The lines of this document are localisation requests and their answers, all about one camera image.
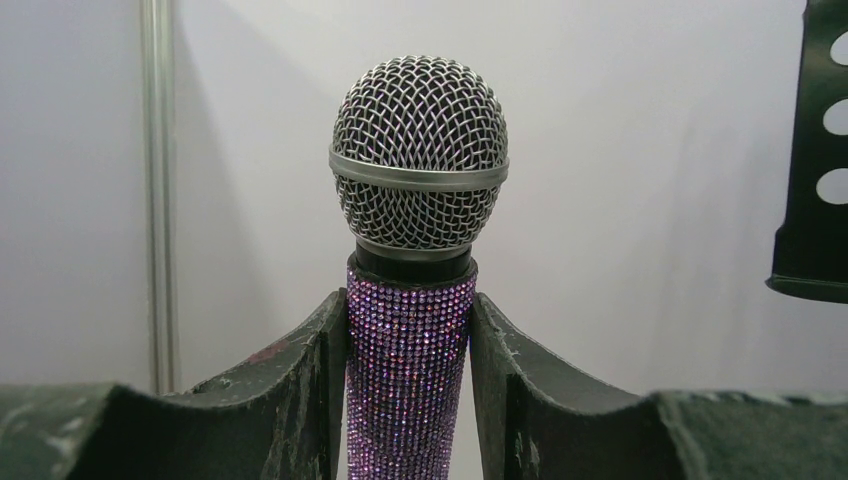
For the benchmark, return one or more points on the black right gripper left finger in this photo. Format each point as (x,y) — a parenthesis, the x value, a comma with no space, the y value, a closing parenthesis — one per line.
(276,415)

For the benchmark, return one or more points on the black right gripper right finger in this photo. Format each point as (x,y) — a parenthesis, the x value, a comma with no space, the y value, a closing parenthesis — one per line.
(539,417)

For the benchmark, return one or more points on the purple glitter microphone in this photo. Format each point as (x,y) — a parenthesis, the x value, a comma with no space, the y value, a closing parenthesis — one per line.
(419,153)

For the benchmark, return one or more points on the black music stand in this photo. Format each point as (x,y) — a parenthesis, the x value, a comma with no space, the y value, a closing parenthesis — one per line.
(810,250)

